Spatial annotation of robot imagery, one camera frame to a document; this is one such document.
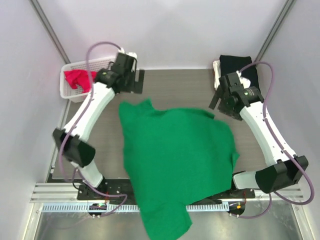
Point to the right aluminium frame post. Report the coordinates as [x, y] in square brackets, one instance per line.
[281, 17]

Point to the white plastic basket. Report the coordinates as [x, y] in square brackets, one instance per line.
[76, 96]

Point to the left aluminium frame post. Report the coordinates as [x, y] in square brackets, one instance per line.
[49, 29]

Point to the green t shirt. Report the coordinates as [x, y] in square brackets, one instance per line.
[174, 158]

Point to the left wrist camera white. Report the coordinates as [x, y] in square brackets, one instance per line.
[129, 54]

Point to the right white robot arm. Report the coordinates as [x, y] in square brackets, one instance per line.
[284, 167]

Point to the aluminium frame post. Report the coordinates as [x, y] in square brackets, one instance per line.
[49, 29]
[281, 17]

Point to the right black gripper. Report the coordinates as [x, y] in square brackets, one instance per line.
[219, 94]

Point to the white folded t shirt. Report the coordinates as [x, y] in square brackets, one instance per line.
[217, 73]

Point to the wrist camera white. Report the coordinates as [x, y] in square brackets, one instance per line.
[243, 80]
[129, 54]

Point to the red t shirt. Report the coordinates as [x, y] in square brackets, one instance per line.
[78, 77]

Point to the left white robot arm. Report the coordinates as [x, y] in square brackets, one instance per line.
[72, 140]

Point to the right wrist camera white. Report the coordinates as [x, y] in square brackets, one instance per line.
[243, 80]

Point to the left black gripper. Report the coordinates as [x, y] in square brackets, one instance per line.
[135, 86]

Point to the white slotted cable duct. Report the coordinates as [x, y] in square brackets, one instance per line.
[90, 207]

